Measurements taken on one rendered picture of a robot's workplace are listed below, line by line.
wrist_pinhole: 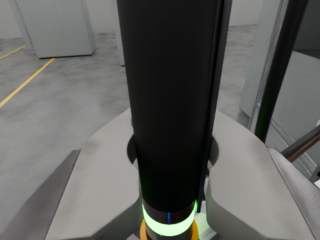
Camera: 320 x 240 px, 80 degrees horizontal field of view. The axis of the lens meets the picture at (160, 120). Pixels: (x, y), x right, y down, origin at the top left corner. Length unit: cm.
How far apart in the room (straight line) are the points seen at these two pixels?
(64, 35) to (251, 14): 1084
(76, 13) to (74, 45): 98
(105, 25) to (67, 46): 517
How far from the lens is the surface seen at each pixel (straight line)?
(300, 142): 30
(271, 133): 150
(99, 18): 1242
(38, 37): 782
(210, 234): 20
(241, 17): 1413
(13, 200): 262
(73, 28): 744
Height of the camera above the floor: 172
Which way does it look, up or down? 33 degrees down
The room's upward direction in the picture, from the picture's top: 2 degrees counter-clockwise
